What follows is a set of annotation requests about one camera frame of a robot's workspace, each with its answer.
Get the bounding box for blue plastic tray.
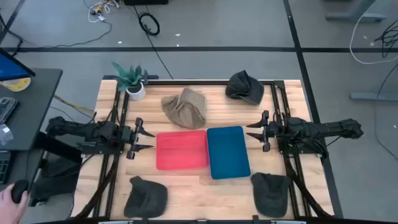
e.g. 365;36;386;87
206;125;252;180

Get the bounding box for tan cap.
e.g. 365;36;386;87
160;87;208;130

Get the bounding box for black computer mouse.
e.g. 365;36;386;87
11;179;30;205

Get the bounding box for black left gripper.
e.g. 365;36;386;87
119;117;155;160

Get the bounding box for black box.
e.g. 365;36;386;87
123;0;169;6

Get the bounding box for black aluminium table frame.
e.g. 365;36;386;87
71;74;335;224

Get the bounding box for coiled black cable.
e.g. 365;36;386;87
132;4;174;80

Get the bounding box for person's hand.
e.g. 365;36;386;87
0;183;29;224

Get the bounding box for grey desk foot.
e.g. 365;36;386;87
325;0;388;23
349;85;398;102

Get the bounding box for computer monitor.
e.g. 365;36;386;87
0;48;36;82

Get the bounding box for white and yellow cable bundle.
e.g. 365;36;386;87
83;0;121;24

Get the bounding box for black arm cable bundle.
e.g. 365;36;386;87
284;155;332;218
73;154;121;219

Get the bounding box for tangled black floor cables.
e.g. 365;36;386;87
374;20;398;58

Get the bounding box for dark grey cap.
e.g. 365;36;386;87
224;70;266;106
250;172;292;218
123;175;169;218

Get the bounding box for yellow and white disc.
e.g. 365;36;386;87
0;77;32;93

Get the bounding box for red plastic tray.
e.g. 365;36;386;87
155;130;210;171

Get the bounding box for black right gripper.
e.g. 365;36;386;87
246;110;282;152

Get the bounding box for small clear plastic bag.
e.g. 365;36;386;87
0;123;15;146

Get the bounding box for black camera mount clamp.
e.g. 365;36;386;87
142;70;159;85

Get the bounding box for green plant in white pot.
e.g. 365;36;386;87
111;61;147;101

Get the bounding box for black desk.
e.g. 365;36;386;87
0;67;63;224

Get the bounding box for white floor cable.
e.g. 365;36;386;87
349;0;398;65

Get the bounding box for grey plastic-wrapped device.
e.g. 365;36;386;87
0;96;19;125

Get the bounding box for black keyboard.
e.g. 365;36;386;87
0;151;12;184

